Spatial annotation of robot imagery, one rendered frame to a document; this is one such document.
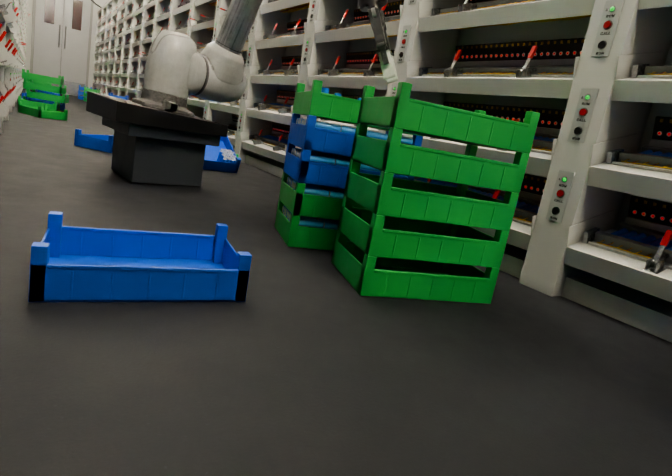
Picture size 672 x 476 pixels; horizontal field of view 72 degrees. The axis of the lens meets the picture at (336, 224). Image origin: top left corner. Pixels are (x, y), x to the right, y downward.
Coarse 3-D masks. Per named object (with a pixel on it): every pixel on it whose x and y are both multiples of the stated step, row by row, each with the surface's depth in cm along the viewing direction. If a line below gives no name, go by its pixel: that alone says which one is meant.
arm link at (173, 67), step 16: (176, 32) 160; (160, 48) 158; (176, 48) 159; (192, 48) 163; (160, 64) 158; (176, 64) 159; (192, 64) 164; (144, 80) 162; (160, 80) 159; (176, 80) 161; (192, 80) 166; (176, 96) 163
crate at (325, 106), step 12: (300, 84) 123; (312, 84) 107; (300, 96) 118; (312, 96) 106; (324, 96) 107; (336, 96) 108; (300, 108) 116; (312, 108) 107; (324, 108) 108; (336, 108) 109; (348, 108) 109; (336, 120) 116; (348, 120) 110
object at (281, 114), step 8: (280, 96) 276; (288, 96) 267; (248, 104) 275; (256, 104) 276; (264, 104) 269; (272, 104) 269; (280, 104) 267; (288, 104) 263; (248, 112) 272; (256, 112) 262; (264, 112) 253; (272, 112) 247; (280, 112) 238; (288, 112) 239; (272, 120) 246; (280, 120) 238; (288, 120) 230
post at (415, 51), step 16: (416, 0) 155; (432, 0) 156; (448, 0) 159; (464, 0) 163; (416, 16) 155; (400, 32) 162; (416, 32) 156; (432, 32) 159; (448, 32) 163; (416, 48) 157; (432, 48) 161; (448, 48) 165; (400, 64) 161; (448, 64) 167; (400, 80) 161; (416, 96) 163; (432, 96) 167
